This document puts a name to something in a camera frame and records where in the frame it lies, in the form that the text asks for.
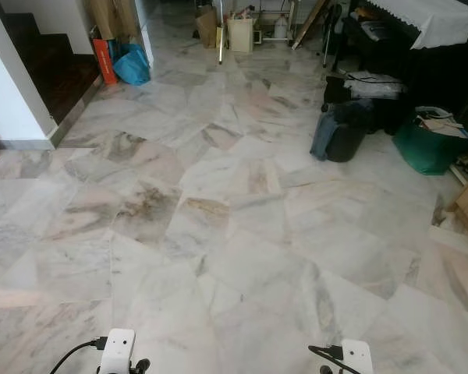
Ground black round bin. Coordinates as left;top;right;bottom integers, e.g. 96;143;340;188
325;100;375;163

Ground blue jeans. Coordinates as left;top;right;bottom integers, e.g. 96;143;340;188
310;105;352;162

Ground green bag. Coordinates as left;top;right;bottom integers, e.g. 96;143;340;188
392;117;468;176

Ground stack of papers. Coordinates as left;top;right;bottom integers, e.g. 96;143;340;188
413;107;468;139

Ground white plastic bag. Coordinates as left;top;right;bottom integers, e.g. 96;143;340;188
343;72;408;100

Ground blue plastic bag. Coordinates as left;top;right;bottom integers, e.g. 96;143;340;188
113;43;151;86

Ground dark wooden staircase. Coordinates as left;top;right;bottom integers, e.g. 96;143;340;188
0;12;102;125

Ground orange cardboard box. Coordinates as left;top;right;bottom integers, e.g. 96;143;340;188
93;38;118;85

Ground black table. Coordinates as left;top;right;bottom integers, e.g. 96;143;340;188
331;0;468;133

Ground black metal stand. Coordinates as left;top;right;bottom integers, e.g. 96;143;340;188
321;4;344;69

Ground thin metal pole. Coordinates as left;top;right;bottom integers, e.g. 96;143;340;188
218;0;225;65

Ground white plastic jug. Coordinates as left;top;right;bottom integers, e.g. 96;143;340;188
273;16;289;40

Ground wooden plank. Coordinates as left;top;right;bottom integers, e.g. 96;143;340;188
292;0;328;49

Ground brown cardboard sheets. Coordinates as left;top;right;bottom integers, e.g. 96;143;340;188
90;0;141;41

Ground white lace tablecloth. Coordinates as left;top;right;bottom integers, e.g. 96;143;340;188
367;0;468;50

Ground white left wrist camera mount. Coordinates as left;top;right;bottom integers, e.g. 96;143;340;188
100;328;136;374

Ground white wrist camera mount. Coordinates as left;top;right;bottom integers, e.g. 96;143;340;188
341;339;374;374
100;328;136;374

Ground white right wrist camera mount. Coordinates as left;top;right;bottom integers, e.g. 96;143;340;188
341;339;374;374

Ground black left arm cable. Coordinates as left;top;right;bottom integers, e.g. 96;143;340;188
50;337;108;374

